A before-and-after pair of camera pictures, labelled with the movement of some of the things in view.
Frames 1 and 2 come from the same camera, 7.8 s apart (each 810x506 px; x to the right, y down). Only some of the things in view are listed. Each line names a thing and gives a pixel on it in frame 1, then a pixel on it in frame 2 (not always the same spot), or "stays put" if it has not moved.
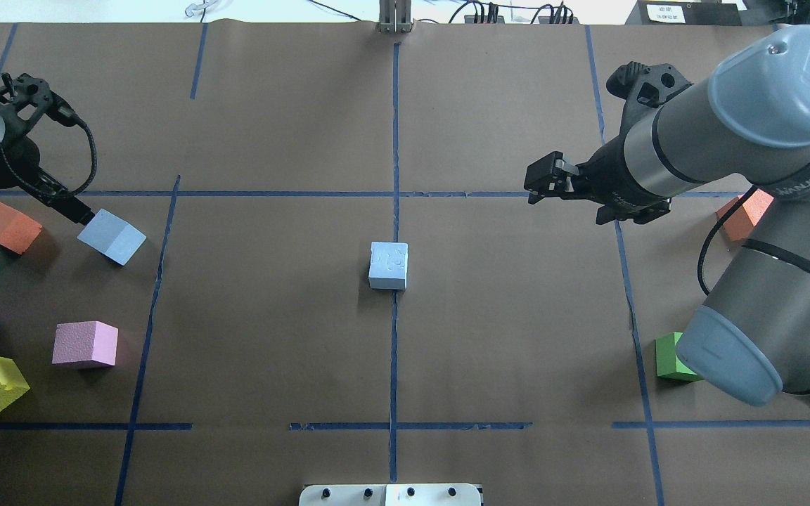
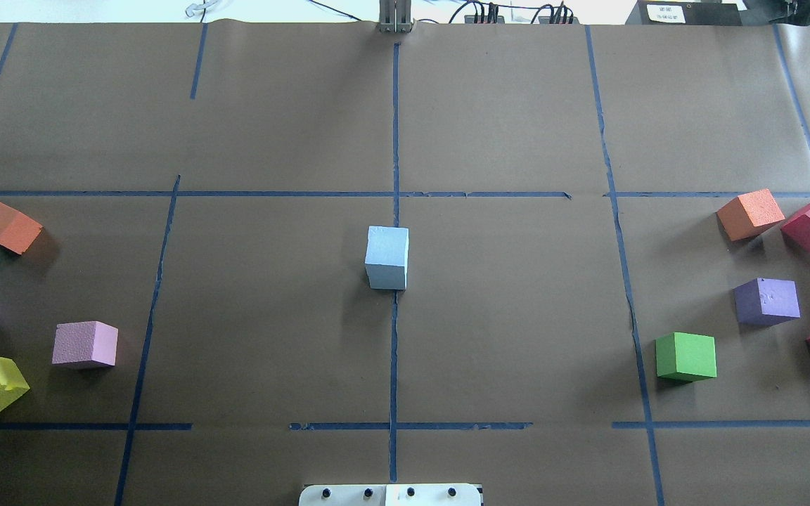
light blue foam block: x=388 y=267 stays put
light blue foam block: x=112 y=237 → x=387 y=245
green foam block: x=668 y=365 stays put
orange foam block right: x=744 y=218 stays put
